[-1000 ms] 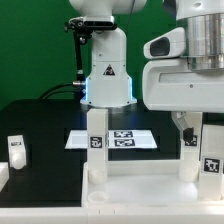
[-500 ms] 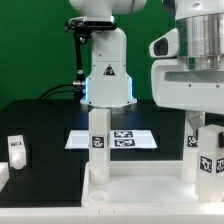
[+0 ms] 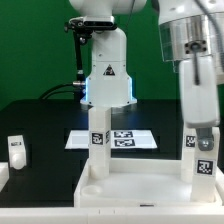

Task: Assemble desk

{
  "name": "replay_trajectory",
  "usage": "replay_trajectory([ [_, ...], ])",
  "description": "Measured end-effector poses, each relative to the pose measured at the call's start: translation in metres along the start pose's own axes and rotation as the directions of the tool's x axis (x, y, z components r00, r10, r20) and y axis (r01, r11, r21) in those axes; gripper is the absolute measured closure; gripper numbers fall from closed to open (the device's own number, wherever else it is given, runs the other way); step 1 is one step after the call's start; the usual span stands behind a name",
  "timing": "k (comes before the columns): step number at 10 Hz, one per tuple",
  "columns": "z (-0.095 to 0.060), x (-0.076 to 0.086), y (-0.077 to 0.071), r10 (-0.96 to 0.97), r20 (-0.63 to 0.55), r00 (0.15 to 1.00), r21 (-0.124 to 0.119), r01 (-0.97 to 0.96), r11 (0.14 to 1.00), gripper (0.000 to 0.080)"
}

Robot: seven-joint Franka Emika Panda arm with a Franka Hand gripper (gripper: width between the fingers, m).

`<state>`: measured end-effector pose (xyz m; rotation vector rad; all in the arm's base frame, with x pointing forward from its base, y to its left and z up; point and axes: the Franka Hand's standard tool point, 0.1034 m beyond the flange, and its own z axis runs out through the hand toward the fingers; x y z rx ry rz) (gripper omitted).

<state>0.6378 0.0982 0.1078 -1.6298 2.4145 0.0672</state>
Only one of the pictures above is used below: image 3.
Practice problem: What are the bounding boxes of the white front rail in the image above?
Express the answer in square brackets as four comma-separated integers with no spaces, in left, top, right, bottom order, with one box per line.
[0,207,224,224]

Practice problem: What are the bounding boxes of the black cables behind base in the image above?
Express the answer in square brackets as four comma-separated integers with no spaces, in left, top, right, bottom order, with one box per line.
[38,83,83,100]

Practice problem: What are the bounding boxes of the black camera on mount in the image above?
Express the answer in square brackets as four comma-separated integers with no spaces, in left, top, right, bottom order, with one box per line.
[64,16,117,33]

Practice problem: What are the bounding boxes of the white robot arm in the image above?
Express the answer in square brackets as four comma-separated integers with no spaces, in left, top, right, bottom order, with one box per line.
[67,0,224,151]

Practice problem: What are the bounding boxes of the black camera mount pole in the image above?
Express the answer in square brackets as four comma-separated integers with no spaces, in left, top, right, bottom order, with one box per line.
[73,32,85,82]

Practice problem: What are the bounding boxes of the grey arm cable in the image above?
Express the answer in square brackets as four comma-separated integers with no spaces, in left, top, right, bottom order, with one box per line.
[191,0,224,86]

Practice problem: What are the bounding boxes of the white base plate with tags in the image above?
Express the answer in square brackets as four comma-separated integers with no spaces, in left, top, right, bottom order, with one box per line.
[65,130,157,149]

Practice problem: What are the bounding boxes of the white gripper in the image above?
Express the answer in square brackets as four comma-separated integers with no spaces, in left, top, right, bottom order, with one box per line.
[179,56,220,151]

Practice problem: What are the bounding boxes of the white left corner block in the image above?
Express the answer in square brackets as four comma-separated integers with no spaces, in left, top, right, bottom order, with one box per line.
[0,162,9,192]

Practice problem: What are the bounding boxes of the white desk top panel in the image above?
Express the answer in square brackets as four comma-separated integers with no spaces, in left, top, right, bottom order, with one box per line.
[74,158,224,208]

